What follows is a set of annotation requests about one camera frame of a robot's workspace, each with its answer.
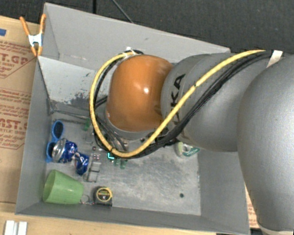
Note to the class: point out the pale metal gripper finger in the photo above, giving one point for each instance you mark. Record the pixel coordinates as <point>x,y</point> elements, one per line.
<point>93,171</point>

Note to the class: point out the black and yellow tape measure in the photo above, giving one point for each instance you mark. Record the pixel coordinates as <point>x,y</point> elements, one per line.
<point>103,196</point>

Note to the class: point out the crushed blue soda can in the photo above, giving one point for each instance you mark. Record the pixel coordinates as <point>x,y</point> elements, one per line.
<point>66,153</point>

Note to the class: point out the green plastic cup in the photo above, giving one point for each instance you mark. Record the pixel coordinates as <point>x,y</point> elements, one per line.
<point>62,188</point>

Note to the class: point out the blue sunglasses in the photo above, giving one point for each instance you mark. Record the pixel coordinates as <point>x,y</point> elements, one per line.
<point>57,128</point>

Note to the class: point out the grey metal bin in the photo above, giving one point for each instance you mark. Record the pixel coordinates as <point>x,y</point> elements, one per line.
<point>152,182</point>

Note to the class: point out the white and green cup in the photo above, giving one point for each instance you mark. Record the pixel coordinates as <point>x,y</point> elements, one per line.
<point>187,150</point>

